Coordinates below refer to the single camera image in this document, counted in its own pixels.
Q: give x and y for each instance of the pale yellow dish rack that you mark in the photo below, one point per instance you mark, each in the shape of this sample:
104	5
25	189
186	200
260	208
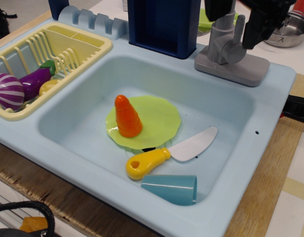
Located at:
72	50

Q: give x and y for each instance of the dark blue backsplash post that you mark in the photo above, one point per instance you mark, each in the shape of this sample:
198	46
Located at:
166	26

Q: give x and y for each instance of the red object in background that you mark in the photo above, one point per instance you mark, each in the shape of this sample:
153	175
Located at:
299	6

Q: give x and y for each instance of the green toy plate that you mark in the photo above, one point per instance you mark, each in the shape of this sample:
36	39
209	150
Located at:
160	119

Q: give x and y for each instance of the orange tape piece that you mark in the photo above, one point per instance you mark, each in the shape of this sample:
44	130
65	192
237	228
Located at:
32	224

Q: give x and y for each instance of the yellow toy potato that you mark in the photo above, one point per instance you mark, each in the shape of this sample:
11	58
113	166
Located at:
47	86

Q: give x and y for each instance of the steel toy pot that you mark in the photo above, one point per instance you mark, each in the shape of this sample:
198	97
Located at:
291	34

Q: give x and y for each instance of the light blue toy cup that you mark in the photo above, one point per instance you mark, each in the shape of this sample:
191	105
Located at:
176	189

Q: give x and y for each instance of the purple toy eggplant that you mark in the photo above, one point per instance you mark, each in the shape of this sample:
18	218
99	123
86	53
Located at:
33	81

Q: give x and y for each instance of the black clamp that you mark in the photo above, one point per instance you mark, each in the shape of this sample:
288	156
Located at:
294	108

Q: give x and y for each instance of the purple striped toy onion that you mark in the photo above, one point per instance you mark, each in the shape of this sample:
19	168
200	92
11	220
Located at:
11	92

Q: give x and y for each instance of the orange toy carrot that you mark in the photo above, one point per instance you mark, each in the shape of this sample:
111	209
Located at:
127	118

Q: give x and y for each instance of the light blue toy sink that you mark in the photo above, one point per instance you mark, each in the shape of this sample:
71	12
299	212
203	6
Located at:
67	135

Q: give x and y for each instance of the dark blue corner post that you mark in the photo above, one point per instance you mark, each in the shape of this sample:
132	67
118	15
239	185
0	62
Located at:
56	6

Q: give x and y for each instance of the yellow handled toy knife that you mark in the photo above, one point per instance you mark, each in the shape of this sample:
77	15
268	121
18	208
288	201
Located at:
142	164

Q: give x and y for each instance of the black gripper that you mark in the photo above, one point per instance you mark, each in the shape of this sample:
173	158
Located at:
266	16

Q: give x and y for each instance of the grey toy faucet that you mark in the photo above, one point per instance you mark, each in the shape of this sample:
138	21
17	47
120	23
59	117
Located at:
225	56

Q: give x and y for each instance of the green plate in background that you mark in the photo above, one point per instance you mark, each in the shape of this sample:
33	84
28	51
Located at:
205	26

